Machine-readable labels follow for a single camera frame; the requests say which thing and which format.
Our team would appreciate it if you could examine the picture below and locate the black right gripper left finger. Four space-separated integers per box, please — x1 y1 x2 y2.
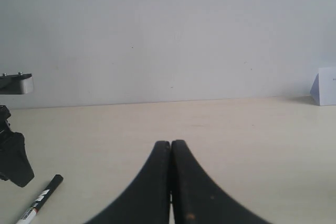
87 141 171 223

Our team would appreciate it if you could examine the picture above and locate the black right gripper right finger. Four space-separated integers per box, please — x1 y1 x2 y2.
171 140 268 223

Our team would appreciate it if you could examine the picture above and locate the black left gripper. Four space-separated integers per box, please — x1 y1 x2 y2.
0 105 35 188

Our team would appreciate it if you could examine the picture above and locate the black and white whiteboard marker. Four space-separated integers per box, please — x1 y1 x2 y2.
16 174 64 224

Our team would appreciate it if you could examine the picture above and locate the white folded paper card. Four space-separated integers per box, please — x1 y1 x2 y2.
310 67 336 106

